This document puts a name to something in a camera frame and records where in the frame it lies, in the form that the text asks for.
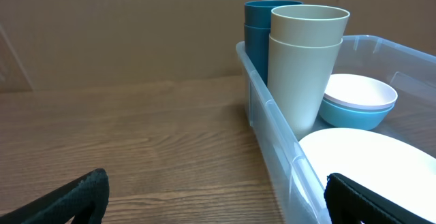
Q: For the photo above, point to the white plate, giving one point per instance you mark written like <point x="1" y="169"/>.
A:
<point x="389" y="167"/>

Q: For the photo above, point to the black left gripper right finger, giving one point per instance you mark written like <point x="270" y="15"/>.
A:
<point x="351" y="203"/>

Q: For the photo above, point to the dark blue cup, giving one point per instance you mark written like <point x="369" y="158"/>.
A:
<point x="258" y="13"/>
<point x="256" y="47"/>

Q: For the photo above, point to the light blue small bowl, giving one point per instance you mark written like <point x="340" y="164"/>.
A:
<point x="339" y="116"/>

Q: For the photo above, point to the cream tall cup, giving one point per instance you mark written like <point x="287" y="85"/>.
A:
<point x="308" y="25"/>
<point x="297" y="80"/>

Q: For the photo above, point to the dark blue cup front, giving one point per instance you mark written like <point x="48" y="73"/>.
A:
<point x="258" y="13"/>

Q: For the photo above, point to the pink small bowl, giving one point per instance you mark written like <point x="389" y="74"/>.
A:
<point x="360" y="92"/>

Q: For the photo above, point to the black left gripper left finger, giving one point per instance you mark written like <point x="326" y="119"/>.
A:
<point x="83" y="200"/>

